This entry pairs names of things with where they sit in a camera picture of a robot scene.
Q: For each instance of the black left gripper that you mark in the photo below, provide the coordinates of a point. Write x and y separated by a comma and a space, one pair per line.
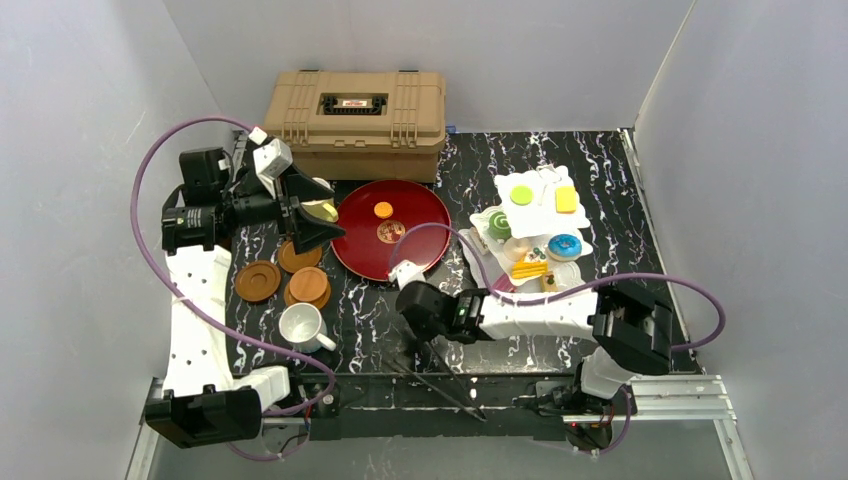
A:
291, 208

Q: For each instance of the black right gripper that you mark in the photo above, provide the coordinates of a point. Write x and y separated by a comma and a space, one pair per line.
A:
424, 329

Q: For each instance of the orange round cookie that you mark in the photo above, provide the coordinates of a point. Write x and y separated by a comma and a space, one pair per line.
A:
383, 210

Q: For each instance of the pink rectangular cake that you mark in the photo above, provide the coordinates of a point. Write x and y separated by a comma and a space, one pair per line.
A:
504, 284

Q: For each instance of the black tongs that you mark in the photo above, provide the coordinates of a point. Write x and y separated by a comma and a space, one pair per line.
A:
444, 381

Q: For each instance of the white triangular cake slice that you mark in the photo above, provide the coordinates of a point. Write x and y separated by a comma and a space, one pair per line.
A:
478, 241

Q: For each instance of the yellow triangular cake slice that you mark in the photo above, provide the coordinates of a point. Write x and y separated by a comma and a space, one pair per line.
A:
529, 268

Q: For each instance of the white round cake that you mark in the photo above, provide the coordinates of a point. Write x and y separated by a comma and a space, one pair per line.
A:
515, 249

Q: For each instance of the yellow rectangular cake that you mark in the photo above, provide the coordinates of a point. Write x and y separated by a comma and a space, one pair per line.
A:
548, 282

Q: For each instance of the white three-tier cake stand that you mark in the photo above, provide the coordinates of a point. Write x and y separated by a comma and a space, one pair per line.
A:
537, 222

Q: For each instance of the blue frosted donut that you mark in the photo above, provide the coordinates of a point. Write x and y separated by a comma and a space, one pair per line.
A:
564, 247

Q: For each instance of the green round macaron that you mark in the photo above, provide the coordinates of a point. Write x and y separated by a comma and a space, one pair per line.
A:
521, 195

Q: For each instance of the orange square cake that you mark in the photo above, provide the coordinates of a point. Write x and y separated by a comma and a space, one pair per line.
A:
566, 200

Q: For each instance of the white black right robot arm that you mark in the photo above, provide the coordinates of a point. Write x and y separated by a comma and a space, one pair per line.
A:
630, 325

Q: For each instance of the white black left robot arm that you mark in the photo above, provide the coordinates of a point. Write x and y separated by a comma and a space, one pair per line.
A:
201, 402

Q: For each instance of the pale yellow mug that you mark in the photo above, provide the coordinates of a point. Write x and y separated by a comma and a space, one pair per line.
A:
322, 209

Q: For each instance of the brown wooden coaster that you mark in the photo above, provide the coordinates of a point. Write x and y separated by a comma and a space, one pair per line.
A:
291, 262

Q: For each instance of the round red tray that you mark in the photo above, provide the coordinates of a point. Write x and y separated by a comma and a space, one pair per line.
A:
372, 246

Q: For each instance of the light wooden coaster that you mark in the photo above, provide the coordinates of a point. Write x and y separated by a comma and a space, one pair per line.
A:
308, 285

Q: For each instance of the dark brown coaster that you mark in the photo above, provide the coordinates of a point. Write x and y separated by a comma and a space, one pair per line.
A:
258, 281

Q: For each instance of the tan plastic toolbox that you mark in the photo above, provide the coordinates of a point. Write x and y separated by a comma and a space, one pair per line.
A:
361, 125

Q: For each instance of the white mug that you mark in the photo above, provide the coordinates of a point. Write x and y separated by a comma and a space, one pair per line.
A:
303, 327

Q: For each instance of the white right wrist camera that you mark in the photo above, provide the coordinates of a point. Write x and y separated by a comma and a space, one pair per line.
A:
405, 273

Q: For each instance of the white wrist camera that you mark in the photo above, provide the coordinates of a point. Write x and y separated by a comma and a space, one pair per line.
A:
270, 159
405, 273

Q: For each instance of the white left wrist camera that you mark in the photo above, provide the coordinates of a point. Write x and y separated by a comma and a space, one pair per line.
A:
270, 159

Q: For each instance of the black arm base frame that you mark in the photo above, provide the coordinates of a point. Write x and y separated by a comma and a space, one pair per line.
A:
541, 407

